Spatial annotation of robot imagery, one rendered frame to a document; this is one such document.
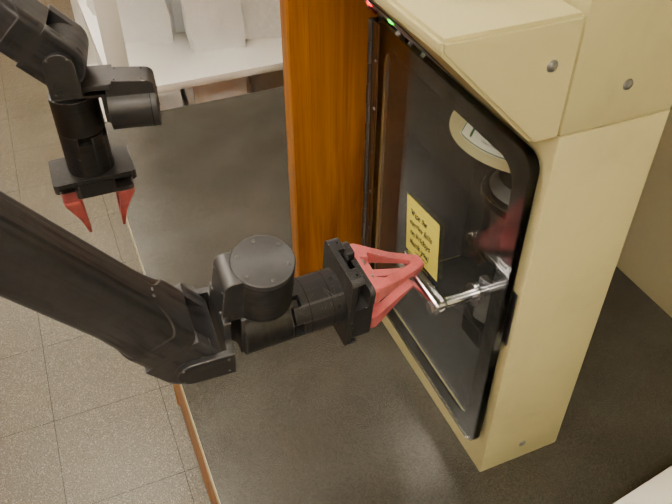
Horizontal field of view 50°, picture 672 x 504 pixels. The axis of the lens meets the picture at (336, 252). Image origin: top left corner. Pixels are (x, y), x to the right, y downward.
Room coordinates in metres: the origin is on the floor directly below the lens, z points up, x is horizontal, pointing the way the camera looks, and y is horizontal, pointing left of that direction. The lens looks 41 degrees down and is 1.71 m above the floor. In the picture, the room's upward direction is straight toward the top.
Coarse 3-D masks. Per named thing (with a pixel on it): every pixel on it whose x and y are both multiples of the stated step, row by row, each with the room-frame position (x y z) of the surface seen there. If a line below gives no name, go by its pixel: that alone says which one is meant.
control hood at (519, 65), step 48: (384, 0) 0.51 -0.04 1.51; (432, 0) 0.50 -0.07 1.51; (480, 0) 0.50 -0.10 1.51; (528, 0) 0.50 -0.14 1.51; (432, 48) 0.45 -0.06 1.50; (480, 48) 0.44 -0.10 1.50; (528, 48) 0.46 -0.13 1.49; (576, 48) 0.48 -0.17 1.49; (480, 96) 0.47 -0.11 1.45; (528, 96) 0.46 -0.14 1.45
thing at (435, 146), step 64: (384, 64) 0.73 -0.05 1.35; (384, 128) 0.72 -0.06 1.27; (448, 128) 0.60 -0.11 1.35; (384, 192) 0.72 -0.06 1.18; (448, 192) 0.59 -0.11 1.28; (512, 192) 0.50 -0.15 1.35; (448, 256) 0.57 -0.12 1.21; (512, 256) 0.48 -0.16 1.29; (448, 320) 0.56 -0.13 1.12; (448, 384) 0.54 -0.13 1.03
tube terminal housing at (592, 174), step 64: (576, 0) 0.49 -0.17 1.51; (640, 0) 0.49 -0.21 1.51; (576, 64) 0.48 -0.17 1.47; (640, 64) 0.50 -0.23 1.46; (512, 128) 0.53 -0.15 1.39; (576, 128) 0.48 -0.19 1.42; (640, 128) 0.51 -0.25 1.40; (576, 192) 0.49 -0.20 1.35; (640, 192) 0.52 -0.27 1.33; (576, 256) 0.50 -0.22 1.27; (384, 320) 0.72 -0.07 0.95; (576, 320) 0.51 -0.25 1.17; (512, 384) 0.48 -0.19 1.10; (512, 448) 0.49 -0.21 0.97
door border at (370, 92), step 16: (368, 48) 0.76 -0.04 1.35; (368, 96) 0.76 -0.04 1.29; (368, 128) 0.76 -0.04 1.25; (368, 160) 0.76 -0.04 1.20; (368, 176) 0.76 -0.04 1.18; (368, 192) 0.76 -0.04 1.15; (368, 208) 0.76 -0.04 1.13; (368, 224) 0.75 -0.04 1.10; (368, 240) 0.75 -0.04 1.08; (512, 288) 0.48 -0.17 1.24
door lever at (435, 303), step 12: (408, 252) 0.58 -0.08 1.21; (408, 264) 0.56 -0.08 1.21; (420, 276) 0.54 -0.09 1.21; (420, 288) 0.52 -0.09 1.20; (432, 288) 0.52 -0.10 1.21; (468, 288) 0.53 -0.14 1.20; (432, 300) 0.50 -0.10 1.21; (444, 300) 0.50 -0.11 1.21; (456, 300) 0.51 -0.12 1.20; (468, 300) 0.51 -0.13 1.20; (480, 300) 0.51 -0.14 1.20; (432, 312) 0.50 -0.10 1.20; (444, 312) 0.50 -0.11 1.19
